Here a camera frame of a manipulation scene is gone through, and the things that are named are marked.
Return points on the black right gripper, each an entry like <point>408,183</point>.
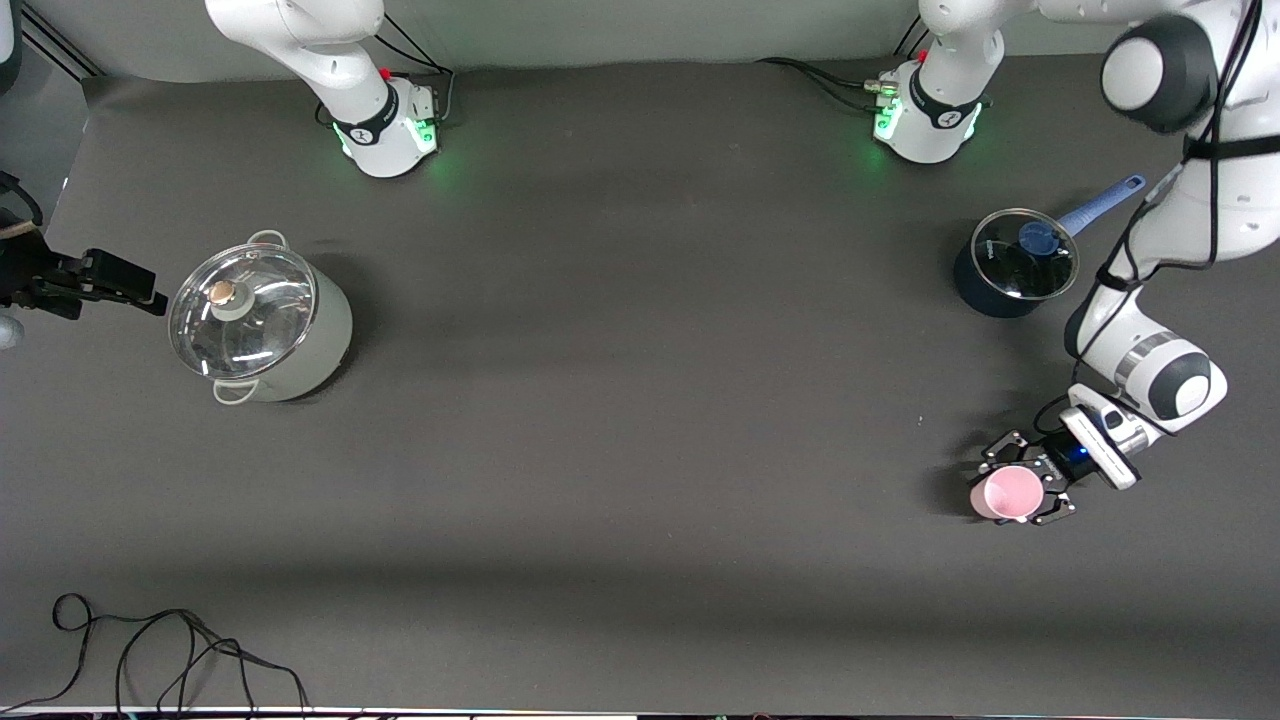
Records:
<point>40,275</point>

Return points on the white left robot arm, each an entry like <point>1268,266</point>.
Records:
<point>1200,200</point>

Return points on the dark blue saucepan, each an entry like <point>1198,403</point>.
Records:
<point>985,295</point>

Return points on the glass lid with blue knob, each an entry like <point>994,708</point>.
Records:
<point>1010,265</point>

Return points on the pink plastic cup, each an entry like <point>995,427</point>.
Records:
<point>1005,495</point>

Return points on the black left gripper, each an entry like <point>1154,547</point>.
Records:
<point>1054,462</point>

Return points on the pale green cooking pot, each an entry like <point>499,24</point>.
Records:
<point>320,340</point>

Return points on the glass lid with tan knob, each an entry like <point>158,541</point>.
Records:
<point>260,330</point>

